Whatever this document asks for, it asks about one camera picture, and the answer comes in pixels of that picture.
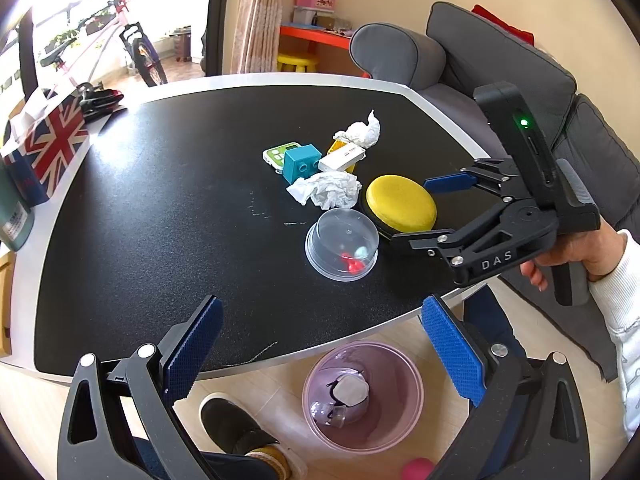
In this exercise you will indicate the white tissue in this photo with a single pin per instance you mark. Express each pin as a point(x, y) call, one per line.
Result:
point(362, 132)
point(330, 187)

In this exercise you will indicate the pink foam cylinder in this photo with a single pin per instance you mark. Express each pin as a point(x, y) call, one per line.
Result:
point(417, 470)

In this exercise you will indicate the yellow plastic stool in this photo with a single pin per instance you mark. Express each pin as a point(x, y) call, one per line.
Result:
point(297, 62)

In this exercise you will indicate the white paper scrap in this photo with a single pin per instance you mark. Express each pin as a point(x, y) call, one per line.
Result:
point(348, 391)

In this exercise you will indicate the small white box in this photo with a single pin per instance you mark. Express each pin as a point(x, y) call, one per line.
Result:
point(340, 159)

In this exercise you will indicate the grey storage box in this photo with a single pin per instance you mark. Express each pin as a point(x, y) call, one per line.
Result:
point(310, 15)

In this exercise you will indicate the yellow toy block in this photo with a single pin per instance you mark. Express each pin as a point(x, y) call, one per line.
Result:
point(333, 149)

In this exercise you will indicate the pink waste bin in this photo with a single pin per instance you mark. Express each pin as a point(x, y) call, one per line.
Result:
point(390, 410)

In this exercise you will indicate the person's right leg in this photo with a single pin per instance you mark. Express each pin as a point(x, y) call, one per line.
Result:
point(492, 315)

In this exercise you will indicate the person's left black shoe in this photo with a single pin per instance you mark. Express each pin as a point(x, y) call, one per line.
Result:
point(230, 425)

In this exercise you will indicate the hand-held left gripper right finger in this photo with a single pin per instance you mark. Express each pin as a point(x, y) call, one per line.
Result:
point(452, 350)

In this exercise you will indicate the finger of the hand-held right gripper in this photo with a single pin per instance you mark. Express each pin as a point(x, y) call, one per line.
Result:
point(447, 183)
point(425, 242)

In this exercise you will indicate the clear plastic bowl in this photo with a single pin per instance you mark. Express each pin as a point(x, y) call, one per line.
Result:
point(340, 240)

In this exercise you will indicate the green balcony plants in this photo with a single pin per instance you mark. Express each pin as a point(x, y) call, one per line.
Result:
point(62, 40)

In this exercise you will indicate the green kitchen timer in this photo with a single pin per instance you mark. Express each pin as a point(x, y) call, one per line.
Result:
point(275, 156)

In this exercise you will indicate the orange kids table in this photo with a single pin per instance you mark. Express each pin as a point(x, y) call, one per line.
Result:
point(310, 35)

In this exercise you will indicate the round yellow sponge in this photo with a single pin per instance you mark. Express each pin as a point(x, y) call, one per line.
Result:
point(400, 202)

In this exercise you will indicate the person's right hand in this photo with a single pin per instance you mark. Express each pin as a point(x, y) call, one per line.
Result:
point(597, 255)

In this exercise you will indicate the pink patterned curtain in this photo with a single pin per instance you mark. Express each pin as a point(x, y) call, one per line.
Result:
point(257, 15)

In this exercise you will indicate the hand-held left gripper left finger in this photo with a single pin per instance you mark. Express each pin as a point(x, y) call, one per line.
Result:
point(197, 345)

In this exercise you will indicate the grey sofa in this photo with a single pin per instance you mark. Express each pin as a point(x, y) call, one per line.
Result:
point(500, 50)

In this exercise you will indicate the red cushion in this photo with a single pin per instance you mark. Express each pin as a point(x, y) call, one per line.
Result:
point(505, 22)

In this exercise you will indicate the flag print tissue box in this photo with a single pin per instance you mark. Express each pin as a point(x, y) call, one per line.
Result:
point(55, 135)

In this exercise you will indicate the pink and white bicycle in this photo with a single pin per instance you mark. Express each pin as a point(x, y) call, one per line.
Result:
point(142, 55)

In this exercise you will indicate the person's right forearm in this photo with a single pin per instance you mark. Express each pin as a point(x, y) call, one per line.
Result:
point(622, 330)

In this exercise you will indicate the black window frame post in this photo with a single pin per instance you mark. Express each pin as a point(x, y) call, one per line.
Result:
point(217, 15)
point(27, 50)

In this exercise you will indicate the teal toy block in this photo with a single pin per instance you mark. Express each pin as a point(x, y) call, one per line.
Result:
point(300, 165)

